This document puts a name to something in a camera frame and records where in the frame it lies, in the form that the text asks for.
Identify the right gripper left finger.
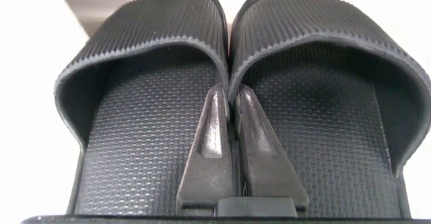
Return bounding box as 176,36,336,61
175,83,235,216

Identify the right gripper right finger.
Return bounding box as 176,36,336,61
234,83,310,213

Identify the black rubber slipper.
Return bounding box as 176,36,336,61
53,0,233,216
228,0,431,219

